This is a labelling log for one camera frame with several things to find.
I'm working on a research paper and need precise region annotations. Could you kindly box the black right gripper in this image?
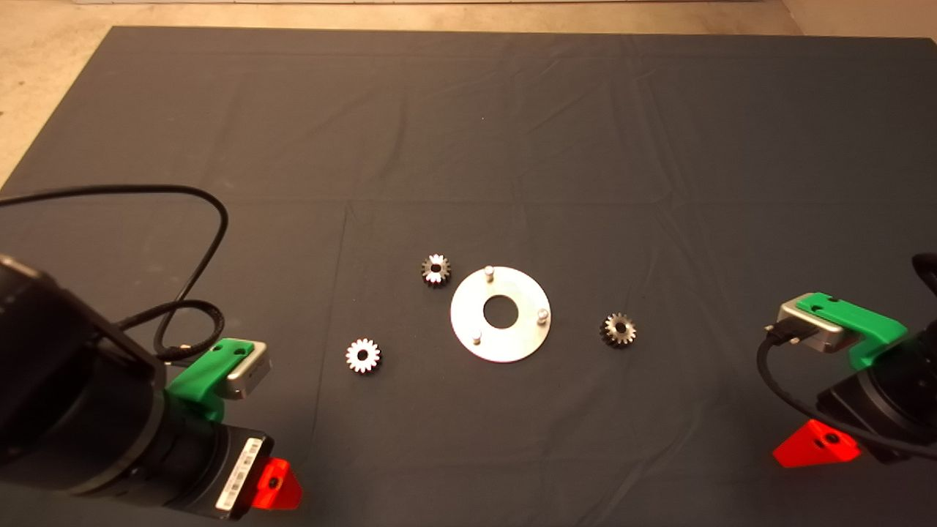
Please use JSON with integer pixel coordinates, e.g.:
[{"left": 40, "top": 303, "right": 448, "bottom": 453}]
[{"left": 772, "top": 322, "right": 937, "bottom": 468}]

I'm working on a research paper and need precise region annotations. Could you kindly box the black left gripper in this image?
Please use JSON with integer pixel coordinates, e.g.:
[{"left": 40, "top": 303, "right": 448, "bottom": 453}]
[{"left": 157, "top": 408, "right": 303, "bottom": 522}]

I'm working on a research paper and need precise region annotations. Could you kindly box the small steel planetary gear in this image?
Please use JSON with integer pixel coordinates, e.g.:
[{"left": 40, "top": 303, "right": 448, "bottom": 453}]
[
  {"left": 421, "top": 254, "right": 452, "bottom": 288},
  {"left": 600, "top": 313, "right": 637, "bottom": 348},
  {"left": 346, "top": 338, "right": 382, "bottom": 375}
]

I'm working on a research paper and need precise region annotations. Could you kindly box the round metal carrier plate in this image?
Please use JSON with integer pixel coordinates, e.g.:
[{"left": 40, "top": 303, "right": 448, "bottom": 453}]
[{"left": 449, "top": 266, "right": 552, "bottom": 363}]

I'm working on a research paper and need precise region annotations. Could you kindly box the dark grey table cloth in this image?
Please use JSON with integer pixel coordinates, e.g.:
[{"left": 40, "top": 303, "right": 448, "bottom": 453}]
[{"left": 0, "top": 27, "right": 937, "bottom": 527}]

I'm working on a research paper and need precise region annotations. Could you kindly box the black right camera cable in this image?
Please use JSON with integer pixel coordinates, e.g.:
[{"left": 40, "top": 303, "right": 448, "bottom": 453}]
[{"left": 756, "top": 328, "right": 937, "bottom": 462}]

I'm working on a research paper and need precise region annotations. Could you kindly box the black camera cable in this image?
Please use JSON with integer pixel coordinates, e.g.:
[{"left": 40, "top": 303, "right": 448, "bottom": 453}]
[
  {"left": 0, "top": 184, "right": 230, "bottom": 365},
  {"left": 756, "top": 328, "right": 937, "bottom": 462}
]

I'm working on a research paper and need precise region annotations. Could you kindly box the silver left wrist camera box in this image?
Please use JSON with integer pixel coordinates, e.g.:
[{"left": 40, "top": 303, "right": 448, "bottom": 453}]
[{"left": 223, "top": 341, "right": 272, "bottom": 400}]

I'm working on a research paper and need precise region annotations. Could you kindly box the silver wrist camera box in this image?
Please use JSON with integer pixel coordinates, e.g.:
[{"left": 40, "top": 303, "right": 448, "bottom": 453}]
[
  {"left": 765, "top": 302, "right": 857, "bottom": 355},
  {"left": 223, "top": 341, "right": 272, "bottom": 400}
]

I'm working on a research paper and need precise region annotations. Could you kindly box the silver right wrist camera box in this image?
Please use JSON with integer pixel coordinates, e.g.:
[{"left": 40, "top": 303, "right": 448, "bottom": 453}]
[{"left": 765, "top": 302, "right": 857, "bottom": 355}]

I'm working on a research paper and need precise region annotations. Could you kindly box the green left camera mount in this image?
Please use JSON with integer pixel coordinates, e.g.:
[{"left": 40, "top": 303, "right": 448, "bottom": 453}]
[{"left": 165, "top": 338, "right": 255, "bottom": 424}]

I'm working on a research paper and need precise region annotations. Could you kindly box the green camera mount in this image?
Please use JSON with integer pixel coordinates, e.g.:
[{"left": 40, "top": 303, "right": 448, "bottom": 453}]
[
  {"left": 796, "top": 292, "right": 908, "bottom": 370},
  {"left": 165, "top": 338, "right": 255, "bottom": 424}
]

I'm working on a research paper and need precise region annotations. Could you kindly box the green right camera mount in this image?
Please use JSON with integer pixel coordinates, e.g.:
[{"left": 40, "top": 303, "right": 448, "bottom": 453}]
[{"left": 796, "top": 292, "right": 908, "bottom": 370}]

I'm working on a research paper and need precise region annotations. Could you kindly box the black left camera cable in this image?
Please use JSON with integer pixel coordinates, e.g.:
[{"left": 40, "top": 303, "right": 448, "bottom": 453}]
[{"left": 0, "top": 184, "right": 230, "bottom": 365}]

